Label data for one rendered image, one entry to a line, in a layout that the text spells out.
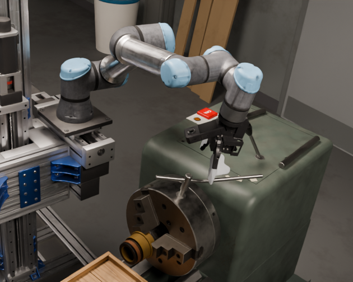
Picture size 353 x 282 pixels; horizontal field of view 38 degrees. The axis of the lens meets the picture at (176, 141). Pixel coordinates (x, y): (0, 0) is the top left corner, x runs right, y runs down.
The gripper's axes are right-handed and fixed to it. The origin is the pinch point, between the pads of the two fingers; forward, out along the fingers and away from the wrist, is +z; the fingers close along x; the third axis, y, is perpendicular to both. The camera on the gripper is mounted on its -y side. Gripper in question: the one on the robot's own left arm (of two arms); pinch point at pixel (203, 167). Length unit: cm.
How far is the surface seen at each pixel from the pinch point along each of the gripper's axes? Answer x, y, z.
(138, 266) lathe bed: 0, -9, 51
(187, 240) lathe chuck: -10.9, -0.5, 21.2
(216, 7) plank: 324, 99, 90
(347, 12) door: 245, 178, 38
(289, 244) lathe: 14, 55, 49
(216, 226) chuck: -6.3, 9.2, 19.0
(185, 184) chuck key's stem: -1.1, -3.9, 7.1
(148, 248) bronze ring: -11.5, -11.9, 25.7
